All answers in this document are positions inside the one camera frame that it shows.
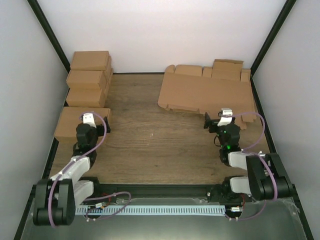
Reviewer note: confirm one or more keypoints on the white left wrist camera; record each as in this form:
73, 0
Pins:
88, 118

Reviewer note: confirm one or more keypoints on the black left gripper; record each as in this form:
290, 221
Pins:
108, 128

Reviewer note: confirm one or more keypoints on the stack of flat cardboard sheets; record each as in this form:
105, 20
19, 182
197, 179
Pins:
190, 88

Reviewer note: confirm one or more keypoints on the right black frame post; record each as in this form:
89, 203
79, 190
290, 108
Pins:
280, 20

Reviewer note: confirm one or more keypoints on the black frame post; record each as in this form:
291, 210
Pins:
42, 19
280, 20

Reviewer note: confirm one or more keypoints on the left black frame post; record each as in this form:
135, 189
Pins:
42, 19

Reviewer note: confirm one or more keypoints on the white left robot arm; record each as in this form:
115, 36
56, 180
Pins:
57, 197

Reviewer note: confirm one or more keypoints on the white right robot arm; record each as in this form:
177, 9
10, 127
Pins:
266, 179

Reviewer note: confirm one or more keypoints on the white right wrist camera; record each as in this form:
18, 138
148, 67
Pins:
226, 117

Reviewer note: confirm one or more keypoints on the upright cardboard sheet at back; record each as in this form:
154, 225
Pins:
227, 69

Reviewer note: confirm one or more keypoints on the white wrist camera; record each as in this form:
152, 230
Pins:
226, 117
88, 118

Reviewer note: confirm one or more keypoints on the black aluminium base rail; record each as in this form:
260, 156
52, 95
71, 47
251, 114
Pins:
94, 191

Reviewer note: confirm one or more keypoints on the light blue slotted cable duct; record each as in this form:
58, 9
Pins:
154, 210

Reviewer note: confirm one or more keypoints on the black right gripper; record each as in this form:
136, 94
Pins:
207, 123

